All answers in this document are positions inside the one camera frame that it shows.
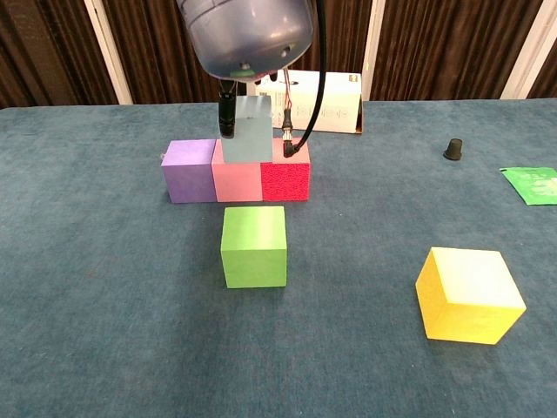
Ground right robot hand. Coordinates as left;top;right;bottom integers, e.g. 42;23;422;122
218;71;280;140

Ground light blue foam cube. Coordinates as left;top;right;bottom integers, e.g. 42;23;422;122
221;95;275;165

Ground pink foam cube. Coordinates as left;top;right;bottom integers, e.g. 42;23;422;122
210;143;264;204

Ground purple foam cube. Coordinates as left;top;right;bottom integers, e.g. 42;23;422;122
159;138;218;205

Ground red foam cube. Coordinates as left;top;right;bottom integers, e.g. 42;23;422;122
260;137;312;203

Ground green foam cube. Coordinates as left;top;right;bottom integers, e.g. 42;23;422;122
219;206;288;289

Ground yellow foam cube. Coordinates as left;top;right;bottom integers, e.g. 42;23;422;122
414;246;527;347

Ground dark brown curtain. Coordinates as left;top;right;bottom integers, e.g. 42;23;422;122
0;0;557;110

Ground white cardboard box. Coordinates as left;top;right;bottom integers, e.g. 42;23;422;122
254;69;364;136

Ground small black cap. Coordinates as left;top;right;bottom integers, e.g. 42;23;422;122
442;138;464;162

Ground teal felt table cover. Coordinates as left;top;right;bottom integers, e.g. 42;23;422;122
0;98;557;418

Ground green foil packet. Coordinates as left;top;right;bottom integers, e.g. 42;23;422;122
499;166;557;206

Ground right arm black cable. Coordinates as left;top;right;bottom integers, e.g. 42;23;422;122
281;0;329;159

